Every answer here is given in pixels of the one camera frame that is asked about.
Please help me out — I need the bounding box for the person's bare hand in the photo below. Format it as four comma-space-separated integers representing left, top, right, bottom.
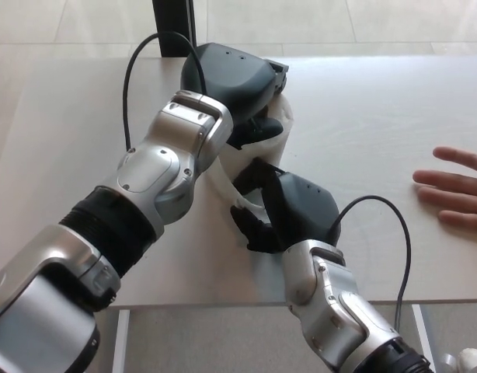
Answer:
412, 146, 477, 226

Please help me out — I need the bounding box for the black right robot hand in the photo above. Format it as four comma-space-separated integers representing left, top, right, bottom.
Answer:
229, 157, 343, 256

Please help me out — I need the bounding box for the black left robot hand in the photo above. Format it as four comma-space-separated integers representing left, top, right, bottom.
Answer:
179, 42, 290, 151

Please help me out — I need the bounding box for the white toilet paper roll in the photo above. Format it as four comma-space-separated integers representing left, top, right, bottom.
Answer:
213, 95, 294, 213

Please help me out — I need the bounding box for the white and silver robot foot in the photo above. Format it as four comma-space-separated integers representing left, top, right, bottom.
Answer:
440, 347, 477, 373

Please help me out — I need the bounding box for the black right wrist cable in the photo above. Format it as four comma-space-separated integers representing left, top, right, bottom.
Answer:
327, 196, 413, 331

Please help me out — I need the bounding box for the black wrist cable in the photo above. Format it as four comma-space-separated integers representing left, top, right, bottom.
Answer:
327, 196, 413, 331
123, 31, 208, 151

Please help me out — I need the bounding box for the black door frame post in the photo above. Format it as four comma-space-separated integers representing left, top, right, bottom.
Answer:
151, 0, 198, 59

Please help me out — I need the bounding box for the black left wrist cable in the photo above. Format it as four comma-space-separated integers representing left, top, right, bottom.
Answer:
123, 31, 208, 151

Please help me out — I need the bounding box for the white table frame bar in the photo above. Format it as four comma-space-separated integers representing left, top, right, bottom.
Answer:
113, 309, 131, 373
411, 303, 436, 373

